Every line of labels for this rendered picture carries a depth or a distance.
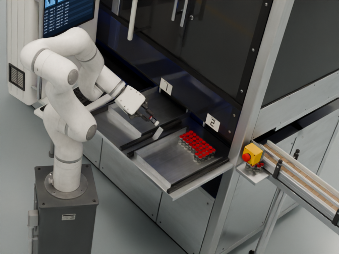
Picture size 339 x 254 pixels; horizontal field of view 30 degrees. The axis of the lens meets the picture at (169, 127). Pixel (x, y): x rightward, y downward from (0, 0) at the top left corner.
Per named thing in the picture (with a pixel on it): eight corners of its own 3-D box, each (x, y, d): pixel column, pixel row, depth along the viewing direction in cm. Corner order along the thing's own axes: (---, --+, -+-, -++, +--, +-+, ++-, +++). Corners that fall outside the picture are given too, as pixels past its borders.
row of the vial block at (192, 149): (180, 141, 313) (181, 134, 310) (205, 162, 304) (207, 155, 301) (176, 142, 312) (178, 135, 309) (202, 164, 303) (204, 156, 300)
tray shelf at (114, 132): (150, 88, 347) (151, 85, 346) (242, 162, 312) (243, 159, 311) (79, 117, 319) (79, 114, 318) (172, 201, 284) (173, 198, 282)
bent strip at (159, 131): (158, 135, 315) (159, 126, 311) (162, 138, 313) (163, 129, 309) (136, 144, 306) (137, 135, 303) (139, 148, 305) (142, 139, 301)
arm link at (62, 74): (72, 113, 268) (104, 129, 263) (55, 134, 263) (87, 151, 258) (45, 39, 225) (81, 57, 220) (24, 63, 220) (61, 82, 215)
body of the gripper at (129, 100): (124, 83, 274) (144, 100, 275) (109, 101, 271) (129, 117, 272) (128, 79, 266) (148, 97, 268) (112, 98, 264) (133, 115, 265)
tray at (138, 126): (157, 90, 344) (158, 85, 342) (189, 116, 331) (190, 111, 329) (107, 110, 324) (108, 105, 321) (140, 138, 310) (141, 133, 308)
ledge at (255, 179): (253, 160, 315) (255, 156, 314) (273, 175, 308) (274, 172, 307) (235, 170, 306) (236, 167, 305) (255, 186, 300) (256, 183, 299)
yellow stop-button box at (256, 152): (250, 151, 304) (254, 140, 299) (262, 160, 300) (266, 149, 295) (240, 157, 299) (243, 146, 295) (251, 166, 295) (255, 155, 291)
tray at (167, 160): (184, 132, 320) (185, 127, 318) (221, 162, 307) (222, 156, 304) (133, 156, 300) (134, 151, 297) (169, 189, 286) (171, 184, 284)
